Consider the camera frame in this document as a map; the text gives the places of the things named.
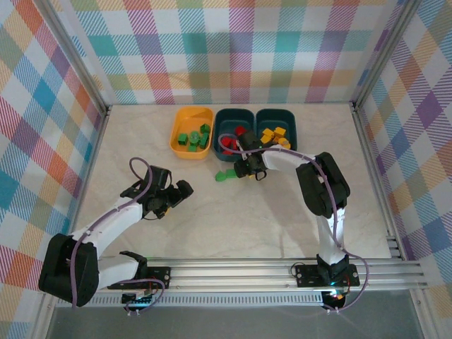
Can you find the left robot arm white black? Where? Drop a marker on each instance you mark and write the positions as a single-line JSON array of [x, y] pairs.
[[106, 226]]

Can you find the controller circuit board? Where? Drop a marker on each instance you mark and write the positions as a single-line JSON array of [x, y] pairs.
[[335, 300], [136, 300]]

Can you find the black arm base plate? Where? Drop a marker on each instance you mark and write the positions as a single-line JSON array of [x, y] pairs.
[[307, 275], [160, 277]]

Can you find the aluminium table side rail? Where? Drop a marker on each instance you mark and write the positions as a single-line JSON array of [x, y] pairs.
[[93, 159], [370, 159]]

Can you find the aluminium frame leg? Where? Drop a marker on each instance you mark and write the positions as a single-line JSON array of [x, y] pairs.
[[43, 323], [424, 316]]

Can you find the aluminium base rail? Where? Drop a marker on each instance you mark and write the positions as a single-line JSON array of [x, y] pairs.
[[229, 275]]

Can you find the orange plastic container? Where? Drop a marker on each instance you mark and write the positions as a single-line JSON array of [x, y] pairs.
[[187, 118]]

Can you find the colourful plaid backdrop cloth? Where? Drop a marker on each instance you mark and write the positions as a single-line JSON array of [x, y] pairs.
[[226, 53], [28, 141], [423, 141]]

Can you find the teal plastic container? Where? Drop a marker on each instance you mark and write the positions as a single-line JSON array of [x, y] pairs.
[[279, 118], [229, 120]]

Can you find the yellow printed lego brick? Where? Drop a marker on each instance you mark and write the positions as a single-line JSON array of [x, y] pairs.
[[284, 143]]

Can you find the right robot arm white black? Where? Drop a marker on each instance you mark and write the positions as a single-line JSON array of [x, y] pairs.
[[318, 187]]

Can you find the green round lego piece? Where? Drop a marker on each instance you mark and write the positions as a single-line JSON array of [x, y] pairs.
[[194, 136]]

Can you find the long green lego brick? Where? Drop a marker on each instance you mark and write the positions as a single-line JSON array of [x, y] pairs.
[[203, 141]]

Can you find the long red lego brick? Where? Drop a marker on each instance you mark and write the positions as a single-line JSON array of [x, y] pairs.
[[235, 144]]

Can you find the aluminium frame post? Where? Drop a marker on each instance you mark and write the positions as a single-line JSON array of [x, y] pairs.
[[78, 60], [384, 53]]

